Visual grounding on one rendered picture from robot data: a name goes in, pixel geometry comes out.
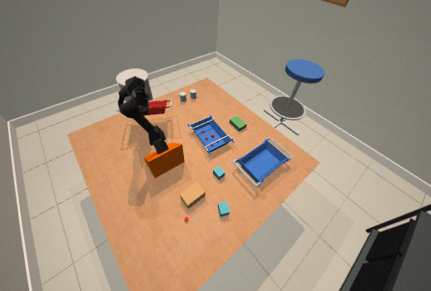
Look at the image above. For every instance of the small teal block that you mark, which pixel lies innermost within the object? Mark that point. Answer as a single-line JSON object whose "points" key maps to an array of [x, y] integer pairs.
{"points": [[218, 172], [223, 209]]}

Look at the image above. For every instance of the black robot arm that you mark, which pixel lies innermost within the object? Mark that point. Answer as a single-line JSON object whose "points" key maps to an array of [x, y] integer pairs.
{"points": [[131, 110]]}

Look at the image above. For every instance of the blue plastic tray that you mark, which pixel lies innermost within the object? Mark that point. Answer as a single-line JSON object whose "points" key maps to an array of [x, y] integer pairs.
{"points": [[211, 128]]}

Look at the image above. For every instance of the green rectangular block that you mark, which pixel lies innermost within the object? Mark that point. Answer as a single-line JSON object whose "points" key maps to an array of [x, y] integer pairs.
{"points": [[238, 123]]}

